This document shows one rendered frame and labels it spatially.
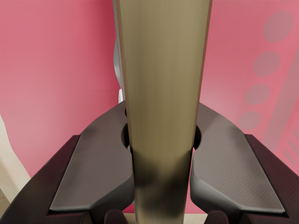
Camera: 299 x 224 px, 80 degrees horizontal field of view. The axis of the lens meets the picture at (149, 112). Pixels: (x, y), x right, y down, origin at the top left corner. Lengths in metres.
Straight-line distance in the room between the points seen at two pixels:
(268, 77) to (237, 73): 0.03
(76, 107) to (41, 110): 0.04
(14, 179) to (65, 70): 0.19
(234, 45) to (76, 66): 0.14
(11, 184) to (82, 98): 0.18
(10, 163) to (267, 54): 0.31
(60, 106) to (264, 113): 0.21
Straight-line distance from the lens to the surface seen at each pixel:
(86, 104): 0.19
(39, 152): 0.26
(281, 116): 0.23
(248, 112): 0.21
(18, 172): 0.30
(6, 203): 0.36
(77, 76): 0.18
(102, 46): 0.17
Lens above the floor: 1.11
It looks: 60 degrees down
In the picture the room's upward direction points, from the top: 177 degrees counter-clockwise
